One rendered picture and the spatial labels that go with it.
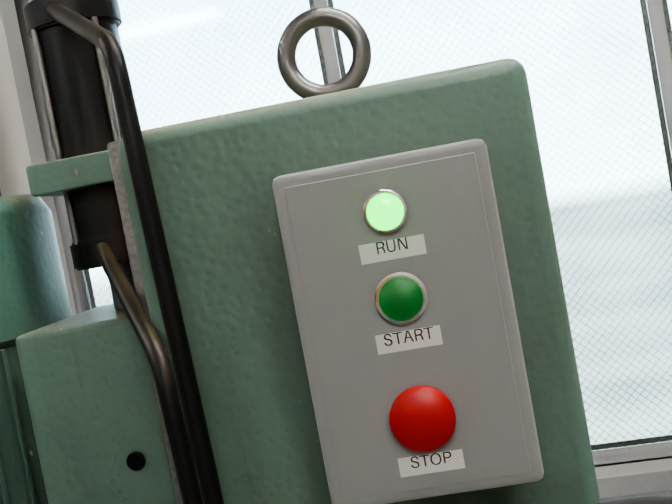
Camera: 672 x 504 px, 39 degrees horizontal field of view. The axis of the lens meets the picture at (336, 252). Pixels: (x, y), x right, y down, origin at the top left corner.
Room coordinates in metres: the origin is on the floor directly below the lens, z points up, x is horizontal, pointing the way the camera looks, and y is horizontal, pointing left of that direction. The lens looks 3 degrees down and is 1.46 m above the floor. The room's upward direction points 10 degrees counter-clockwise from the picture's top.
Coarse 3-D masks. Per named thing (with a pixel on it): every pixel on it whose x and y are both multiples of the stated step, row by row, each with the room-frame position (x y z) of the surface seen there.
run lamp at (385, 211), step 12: (384, 192) 0.43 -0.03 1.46; (396, 192) 0.43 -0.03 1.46; (372, 204) 0.43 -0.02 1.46; (384, 204) 0.43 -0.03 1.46; (396, 204) 0.43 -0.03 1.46; (372, 216) 0.43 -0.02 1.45; (384, 216) 0.43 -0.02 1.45; (396, 216) 0.43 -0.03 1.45; (372, 228) 0.43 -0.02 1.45; (384, 228) 0.43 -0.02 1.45; (396, 228) 0.43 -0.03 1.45
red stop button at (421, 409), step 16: (400, 400) 0.43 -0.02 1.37; (416, 400) 0.43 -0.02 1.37; (432, 400) 0.42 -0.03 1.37; (448, 400) 0.43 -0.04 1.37; (400, 416) 0.43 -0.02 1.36; (416, 416) 0.43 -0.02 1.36; (432, 416) 0.42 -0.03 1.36; (448, 416) 0.42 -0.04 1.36; (400, 432) 0.43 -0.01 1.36; (416, 432) 0.43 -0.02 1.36; (432, 432) 0.42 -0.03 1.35; (448, 432) 0.43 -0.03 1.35; (416, 448) 0.43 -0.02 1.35; (432, 448) 0.43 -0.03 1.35
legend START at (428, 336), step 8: (424, 328) 0.43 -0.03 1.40; (432, 328) 0.43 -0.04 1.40; (376, 336) 0.44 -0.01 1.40; (384, 336) 0.44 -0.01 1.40; (392, 336) 0.44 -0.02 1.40; (400, 336) 0.44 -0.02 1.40; (408, 336) 0.44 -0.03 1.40; (416, 336) 0.43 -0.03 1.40; (424, 336) 0.43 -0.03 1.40; (432, 336) 0.43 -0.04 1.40; (440, 336) 0.43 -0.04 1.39; (376, 344) 0.44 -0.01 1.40; (384, 344) 0.44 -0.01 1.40; (392, 344) 0.44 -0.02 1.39; (400, 344) 0.44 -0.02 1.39; (408, 344) 0.44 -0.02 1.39; (416, 344) 0.43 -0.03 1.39; (424, 344) 0.43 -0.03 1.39; (432, 344) 0.43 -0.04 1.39; (440, 344) 0.43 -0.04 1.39; (384, 352) 0.44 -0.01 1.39; (392, 352) 0.44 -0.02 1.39
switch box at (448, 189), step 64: (320, 192) 0.44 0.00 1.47; (448, 192) 0.43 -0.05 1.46; (320, 256) 0.44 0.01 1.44; (448, 256) 0.43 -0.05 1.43; (320, 320) 0.44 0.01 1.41; (384, 320) 0.44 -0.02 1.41; (448, 320) 0.43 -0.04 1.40; (512, 320) 0.43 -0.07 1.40; (320, 384) 0.44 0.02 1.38; (384, 384) 0.44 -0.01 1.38; (448, 384) 0.43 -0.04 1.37; (512, 384) 0.43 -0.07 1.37; (384, 448) 0.44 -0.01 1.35; (448, 448) 0.43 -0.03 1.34; (512, 448) 0.43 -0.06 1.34
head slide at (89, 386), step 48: (48, 336) 0.56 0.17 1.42; (96, 336) 0.56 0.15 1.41; (48, 384) 0.56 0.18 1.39; (96, 384) 0.56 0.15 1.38; (144, 384) 0.55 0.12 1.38; (48, 432) 0.56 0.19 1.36; (96, 432) 0.56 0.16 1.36; (144, 432) 0.56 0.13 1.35; (48, 480) 0.56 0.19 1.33; (96, 480) 0.56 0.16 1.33; (144, 480) 0.56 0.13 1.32
